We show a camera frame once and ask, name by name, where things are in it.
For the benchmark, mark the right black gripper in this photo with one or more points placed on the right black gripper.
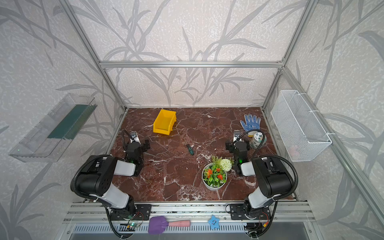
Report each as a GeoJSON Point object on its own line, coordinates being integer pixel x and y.
{"type": "Point", "coordinates": [238, 146]}

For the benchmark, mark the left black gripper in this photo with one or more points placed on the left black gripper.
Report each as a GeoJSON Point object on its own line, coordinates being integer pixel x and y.
{"type": "Point", "coordinates": [135, 146]}

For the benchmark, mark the green handled screwdriver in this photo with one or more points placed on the green handled screwdriver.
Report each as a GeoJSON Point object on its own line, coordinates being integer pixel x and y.
{"type": "Point", "coordinates": [189, 147]}

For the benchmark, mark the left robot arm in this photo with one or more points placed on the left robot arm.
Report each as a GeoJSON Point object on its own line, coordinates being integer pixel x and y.
{"type": "Point", "coordinates": [94, 179]}

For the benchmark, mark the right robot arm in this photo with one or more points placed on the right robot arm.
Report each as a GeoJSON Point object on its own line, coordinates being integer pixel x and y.
{"type": "Point", "coordinates": [277, 179]}

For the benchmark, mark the yellow plastic bin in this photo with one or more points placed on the yellow plastic bin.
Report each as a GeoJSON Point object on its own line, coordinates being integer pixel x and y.
{"type": "Point", "coordinates": [164, 122]}

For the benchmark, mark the blue dotted work glove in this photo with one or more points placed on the blue dotted work glove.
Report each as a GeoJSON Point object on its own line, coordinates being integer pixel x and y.
{"type": "Point", "coordinates": [250, 122]}

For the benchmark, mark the white pot with flowers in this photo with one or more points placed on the white pot with flowers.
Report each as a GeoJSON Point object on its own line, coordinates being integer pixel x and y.
{"type": "Point", "coordinates": [215, 174]}

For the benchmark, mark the blue star toy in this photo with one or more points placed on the blue star toy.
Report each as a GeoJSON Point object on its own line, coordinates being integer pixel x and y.
{"type": "Point", "coordinates": [214, 223]}

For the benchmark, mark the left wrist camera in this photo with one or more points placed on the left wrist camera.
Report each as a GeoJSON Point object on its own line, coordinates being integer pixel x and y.
{"type": "Point", "coordinates": [134, 137]}

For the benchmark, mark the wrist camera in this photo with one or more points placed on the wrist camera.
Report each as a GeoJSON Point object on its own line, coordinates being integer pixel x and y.
{"type": "Point", "coordinates": [237, 136]}
{"type": "Point", "coordinates": [134, 137]}

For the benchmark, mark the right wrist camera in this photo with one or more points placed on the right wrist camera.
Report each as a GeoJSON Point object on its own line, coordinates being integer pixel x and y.
{"type": "Point", "coordinates": [237, 136]}

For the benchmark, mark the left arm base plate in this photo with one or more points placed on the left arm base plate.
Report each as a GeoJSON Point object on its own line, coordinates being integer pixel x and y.
{"type": "Point", "coordinates": [141, 212]}

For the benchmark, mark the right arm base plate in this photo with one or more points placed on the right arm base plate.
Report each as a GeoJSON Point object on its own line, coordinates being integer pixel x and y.
{"type": "Point", "coordinates": [246, 212]}

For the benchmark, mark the white wire mesh basket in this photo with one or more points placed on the white wire mesh basket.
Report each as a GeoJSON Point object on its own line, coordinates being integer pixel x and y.
{"type": "Point", "coordinates": [303, 135]}

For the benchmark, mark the purple spatula pink handle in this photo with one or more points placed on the purple spatula pink handle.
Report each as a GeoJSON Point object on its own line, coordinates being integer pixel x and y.
{"type": "Point", "coordinates": [158, 225]}

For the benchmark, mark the clear plastic wall tray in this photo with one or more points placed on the clear plastic wall tray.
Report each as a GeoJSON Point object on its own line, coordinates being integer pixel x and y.
{"type": "Point", "coordinates": [49, 139]}

